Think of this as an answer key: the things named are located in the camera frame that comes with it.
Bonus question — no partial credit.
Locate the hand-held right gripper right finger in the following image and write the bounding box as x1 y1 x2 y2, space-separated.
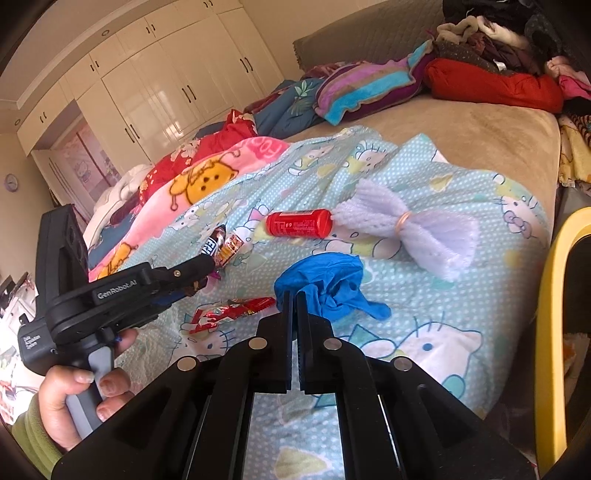
295 292 542 480

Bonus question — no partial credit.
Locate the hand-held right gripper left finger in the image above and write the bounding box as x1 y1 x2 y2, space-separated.
51 291 296 480

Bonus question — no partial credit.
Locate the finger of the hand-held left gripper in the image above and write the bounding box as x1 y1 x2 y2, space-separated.
150 255 219 289
156 276 209 309

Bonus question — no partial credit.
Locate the brown chocolate bar wrapper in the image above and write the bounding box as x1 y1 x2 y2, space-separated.
201 224 230 271

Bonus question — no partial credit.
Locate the blue rubber glove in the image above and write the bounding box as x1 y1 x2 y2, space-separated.
273 254 393 322

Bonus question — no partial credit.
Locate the person's left forearm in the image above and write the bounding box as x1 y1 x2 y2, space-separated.
11 394 65 480

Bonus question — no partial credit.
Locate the person's left hand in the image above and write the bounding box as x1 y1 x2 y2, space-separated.
39 329 139 452

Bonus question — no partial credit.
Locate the orange clear candy wrapper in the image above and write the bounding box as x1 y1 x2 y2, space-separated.
217 232 246 269

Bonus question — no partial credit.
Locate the long red snack wrapper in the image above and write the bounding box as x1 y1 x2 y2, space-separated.
187 296 278 334

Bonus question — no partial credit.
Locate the cluttered desk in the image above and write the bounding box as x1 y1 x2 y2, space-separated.
0 271 38 409

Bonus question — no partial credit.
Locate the pink bear blanket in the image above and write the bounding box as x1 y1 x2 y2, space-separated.
88 136 291 283

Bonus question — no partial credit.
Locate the white bedding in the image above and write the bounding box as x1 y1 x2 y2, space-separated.
84 164 155 252

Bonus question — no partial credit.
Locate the light blue cat blanket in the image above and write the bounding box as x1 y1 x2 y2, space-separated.
88 124 553 480

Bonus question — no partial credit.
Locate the red floral blanket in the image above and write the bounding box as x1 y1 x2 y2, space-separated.
139 108 258 207

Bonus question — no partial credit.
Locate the red plastic tube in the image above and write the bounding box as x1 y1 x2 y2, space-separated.
265 208 334 241

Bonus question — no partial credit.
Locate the pink cat print door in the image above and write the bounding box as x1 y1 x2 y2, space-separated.
46 117 122 219

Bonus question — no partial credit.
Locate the white foam fruit net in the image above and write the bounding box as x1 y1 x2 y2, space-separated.
332 178 481 282

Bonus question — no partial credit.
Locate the blue floral quilt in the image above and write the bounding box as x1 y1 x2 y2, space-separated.
244 76 334 140

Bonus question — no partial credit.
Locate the white glossy wardrobe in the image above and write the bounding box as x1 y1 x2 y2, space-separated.
17 0 286 160

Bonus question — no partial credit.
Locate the striped purple pillow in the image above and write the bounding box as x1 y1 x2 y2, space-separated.
314 39 438 126

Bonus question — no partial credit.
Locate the tan bed sheet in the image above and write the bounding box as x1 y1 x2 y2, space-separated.
277 90 562 241

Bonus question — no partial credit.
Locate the grey bed headboard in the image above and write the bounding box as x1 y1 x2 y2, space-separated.
293 0 450 80

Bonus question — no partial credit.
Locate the red garment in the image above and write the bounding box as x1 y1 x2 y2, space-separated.
422 58 567 114

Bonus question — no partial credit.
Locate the yellow cartoon cloth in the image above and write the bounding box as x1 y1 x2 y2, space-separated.
556 113 591 186

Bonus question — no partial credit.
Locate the pile of dark clothes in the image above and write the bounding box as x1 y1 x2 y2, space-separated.
435 0 591 104

